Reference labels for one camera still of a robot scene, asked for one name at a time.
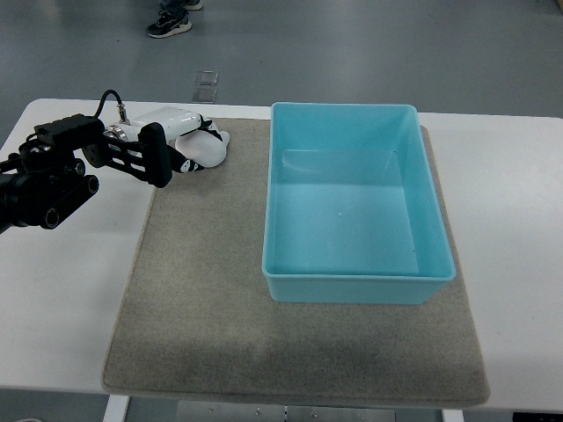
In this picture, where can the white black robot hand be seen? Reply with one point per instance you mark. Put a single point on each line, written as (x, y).
(176, 122)

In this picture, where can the white plush toy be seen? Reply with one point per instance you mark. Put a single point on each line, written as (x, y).
(204, 148)

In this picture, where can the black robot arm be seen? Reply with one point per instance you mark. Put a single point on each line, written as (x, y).
(45, 181)

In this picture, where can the blue plastic box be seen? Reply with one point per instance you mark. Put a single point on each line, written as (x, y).
(353, 212)

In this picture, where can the black sneaker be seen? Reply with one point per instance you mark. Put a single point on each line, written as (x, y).
(168, 25)

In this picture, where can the grey felt mat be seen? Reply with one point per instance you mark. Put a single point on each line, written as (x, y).
(197, 320)

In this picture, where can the white table leg left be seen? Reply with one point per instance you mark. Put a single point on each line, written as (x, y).
(116, 408)

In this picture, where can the metal table crossbar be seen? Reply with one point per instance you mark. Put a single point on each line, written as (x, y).
(214, 411)

